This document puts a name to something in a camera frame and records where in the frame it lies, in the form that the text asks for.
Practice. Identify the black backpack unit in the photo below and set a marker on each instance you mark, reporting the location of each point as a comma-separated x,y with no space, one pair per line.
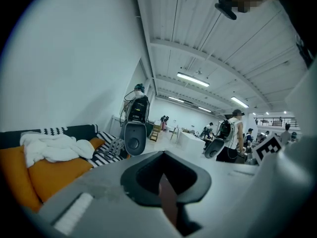
138,110

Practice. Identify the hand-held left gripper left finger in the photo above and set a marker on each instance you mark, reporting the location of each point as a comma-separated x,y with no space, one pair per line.
104,197

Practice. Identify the white table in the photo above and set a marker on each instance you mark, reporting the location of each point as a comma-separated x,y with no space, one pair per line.
190,141

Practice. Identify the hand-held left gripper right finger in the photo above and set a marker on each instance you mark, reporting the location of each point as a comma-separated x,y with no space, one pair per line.
223,190

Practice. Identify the ceiling tube light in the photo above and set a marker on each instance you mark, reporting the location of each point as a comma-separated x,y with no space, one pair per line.
176,99
193,79
205,109
239,102

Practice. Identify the black head-mounted camera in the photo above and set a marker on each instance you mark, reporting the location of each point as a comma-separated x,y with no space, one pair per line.
226,11

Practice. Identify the small orange cushion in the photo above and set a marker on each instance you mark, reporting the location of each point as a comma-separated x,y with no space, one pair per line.
97,142

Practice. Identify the wooden step shelf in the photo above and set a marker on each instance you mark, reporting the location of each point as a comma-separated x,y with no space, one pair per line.
155,133

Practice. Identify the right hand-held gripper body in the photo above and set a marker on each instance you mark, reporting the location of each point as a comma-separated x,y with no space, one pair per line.
268,149

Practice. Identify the brown book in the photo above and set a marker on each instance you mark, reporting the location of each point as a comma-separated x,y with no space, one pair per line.
169,202

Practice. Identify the white fluffy blanket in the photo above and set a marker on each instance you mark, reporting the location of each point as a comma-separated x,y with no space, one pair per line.
57,145

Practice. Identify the grey chunky knit throw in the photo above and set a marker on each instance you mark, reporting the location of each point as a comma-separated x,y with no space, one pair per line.
114,145

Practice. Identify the black white striped sofa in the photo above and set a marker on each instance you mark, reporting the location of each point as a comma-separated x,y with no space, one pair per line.
99,161

